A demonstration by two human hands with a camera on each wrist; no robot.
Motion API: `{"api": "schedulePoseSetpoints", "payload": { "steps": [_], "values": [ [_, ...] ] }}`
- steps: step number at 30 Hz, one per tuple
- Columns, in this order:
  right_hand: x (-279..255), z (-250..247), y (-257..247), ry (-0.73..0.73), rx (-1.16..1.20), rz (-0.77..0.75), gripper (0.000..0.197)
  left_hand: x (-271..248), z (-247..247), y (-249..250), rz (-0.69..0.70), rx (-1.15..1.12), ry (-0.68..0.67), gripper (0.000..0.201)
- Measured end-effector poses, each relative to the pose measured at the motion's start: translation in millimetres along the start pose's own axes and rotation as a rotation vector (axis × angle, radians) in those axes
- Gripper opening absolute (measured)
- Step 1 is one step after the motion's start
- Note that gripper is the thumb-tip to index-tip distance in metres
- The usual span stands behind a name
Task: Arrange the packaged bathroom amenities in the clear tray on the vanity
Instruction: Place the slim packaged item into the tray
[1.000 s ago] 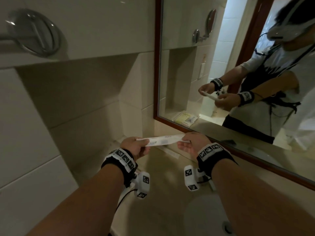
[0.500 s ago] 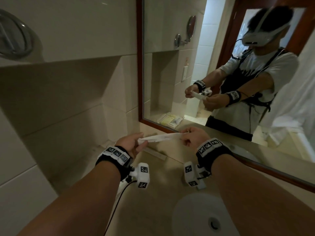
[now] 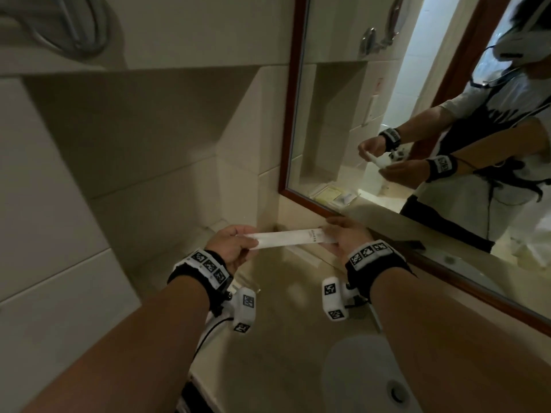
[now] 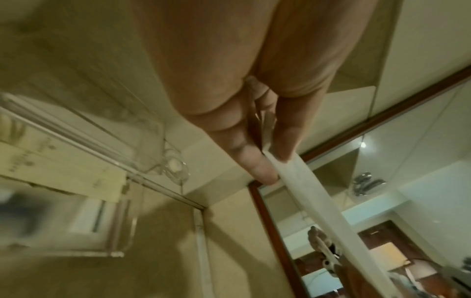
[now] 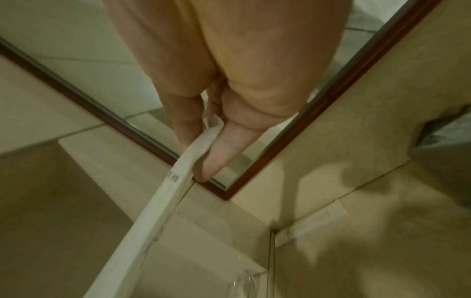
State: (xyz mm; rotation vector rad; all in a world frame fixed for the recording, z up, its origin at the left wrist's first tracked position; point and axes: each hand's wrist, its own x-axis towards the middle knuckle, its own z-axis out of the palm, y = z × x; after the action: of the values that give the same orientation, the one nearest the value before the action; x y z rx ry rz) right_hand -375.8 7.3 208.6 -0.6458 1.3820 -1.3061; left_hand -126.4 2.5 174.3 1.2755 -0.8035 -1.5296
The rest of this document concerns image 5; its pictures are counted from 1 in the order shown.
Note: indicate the person's right hand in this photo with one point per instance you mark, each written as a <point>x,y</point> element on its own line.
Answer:
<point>239,58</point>

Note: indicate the long thin white toiletry packet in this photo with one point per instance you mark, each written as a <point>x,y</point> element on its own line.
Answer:
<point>316,222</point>

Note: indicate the clear acrylic glass holder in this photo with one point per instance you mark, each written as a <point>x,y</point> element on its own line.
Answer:
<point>206,262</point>

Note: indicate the chrome faucet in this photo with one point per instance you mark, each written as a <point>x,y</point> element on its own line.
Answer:
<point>445,128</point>

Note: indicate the wood framed wall mirror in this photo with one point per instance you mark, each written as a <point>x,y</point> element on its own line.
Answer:
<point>92,72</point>

